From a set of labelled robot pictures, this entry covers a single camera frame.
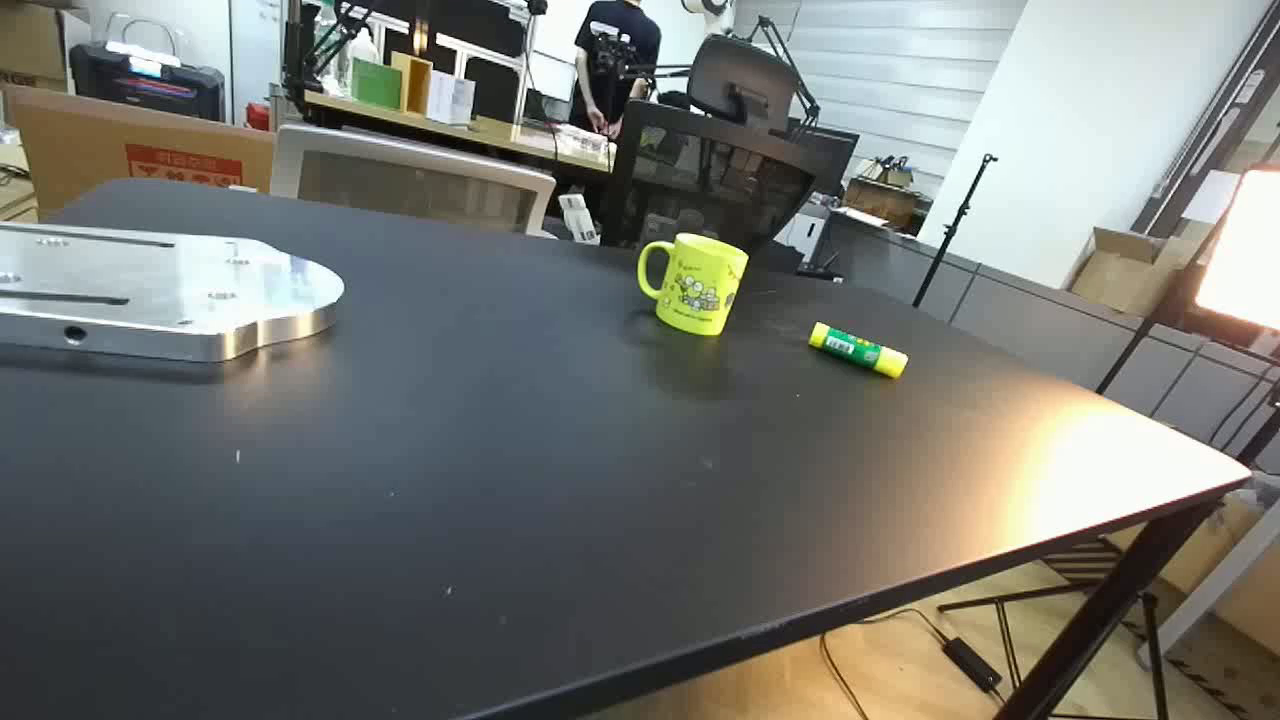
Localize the white framed mesh panel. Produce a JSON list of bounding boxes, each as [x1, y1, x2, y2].
[[268, 119, 560, 242]]

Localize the green board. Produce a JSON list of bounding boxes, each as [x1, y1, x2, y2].
[[350, 53, 407, 115]]

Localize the silver metal mounting plate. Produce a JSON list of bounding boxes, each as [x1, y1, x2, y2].
[[0, 215, 350, 369]]

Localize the bright studio lamp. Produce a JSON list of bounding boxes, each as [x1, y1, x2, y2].
[[1192, 165, 1280, 337]]

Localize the yellow green glue stick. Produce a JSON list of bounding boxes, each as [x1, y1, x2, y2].
[[803, 321, 913, 385]]

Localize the yellow printed mug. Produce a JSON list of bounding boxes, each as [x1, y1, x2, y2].
[[631, 231, 754, 340]]

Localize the black case white label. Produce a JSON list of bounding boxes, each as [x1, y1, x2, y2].
[[70, 42, 230, 124]]

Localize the thin black stand pole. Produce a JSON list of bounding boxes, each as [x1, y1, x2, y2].
[[907, 148, 1006, 314]]

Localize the wooden background desk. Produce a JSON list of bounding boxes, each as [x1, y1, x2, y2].
[[302, 88, 622, 178]]

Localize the open brown cardboard box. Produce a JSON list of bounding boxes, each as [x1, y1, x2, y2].
[[1066, 224, 1195, 325]]

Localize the brown red-label cardboard box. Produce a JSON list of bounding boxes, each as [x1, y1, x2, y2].
[[0, 80, 276, 224]]

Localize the black power adapter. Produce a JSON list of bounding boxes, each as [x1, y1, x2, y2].
[[938, 635, 1006, 696]]

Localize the black table leg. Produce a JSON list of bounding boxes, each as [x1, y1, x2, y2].
[[994, 497, 1229, 720]]

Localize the white box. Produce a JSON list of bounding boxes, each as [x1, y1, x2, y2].
[[427, 67, 479, 128]]

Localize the black headrest office chair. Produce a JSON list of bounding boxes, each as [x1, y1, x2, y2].
[[683, 31, 826, 128]]

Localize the grey low cabinets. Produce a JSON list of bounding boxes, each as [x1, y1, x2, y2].
[[811, 208, 1280, 465]]

